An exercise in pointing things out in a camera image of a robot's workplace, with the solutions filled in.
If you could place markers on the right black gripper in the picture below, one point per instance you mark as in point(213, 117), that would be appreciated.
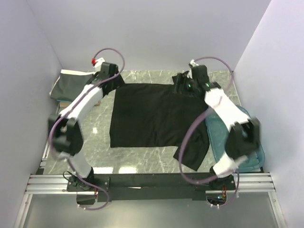
point(182, 80)

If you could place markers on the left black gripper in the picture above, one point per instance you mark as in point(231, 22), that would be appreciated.
point(118, 81)

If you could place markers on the black t shirt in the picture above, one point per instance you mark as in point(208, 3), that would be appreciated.
point(152, 115)

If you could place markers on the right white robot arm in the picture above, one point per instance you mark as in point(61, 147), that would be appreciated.
point(217, 100)

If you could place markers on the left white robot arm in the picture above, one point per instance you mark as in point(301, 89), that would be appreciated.
point(65, 136)

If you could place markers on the white folded shirt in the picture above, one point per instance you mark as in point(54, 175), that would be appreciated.
point(71, 72)

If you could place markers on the dark green folded shirt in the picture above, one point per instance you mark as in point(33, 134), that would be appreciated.
point(69, 86)

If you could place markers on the teal plastic bin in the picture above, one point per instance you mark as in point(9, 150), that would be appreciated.
point(235, 142)

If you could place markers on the black base beam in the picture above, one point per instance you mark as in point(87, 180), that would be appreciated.
point(166, 186)

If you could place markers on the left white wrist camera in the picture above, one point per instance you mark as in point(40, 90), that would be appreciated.
point(96, 63)

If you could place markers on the aluminium rail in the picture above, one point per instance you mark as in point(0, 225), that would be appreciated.
point(56, 184)

